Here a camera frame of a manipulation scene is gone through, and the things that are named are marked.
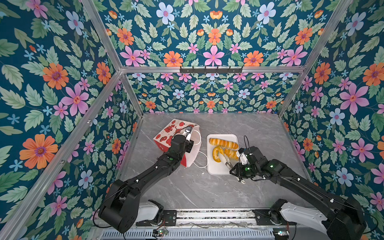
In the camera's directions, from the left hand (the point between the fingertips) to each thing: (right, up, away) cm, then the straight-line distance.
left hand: (189, 132), depth 83 cm
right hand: (+22, -21, -6) cm, 31 cm away
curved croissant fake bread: (+25, -14, +10) cm, 30 cm away
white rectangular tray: (+15, -23, +8) cm, 28 cm away
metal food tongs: (+20, -15, +1) cm, 25 cm away
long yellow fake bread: (+21, -8, +15) cm, 27 cm away
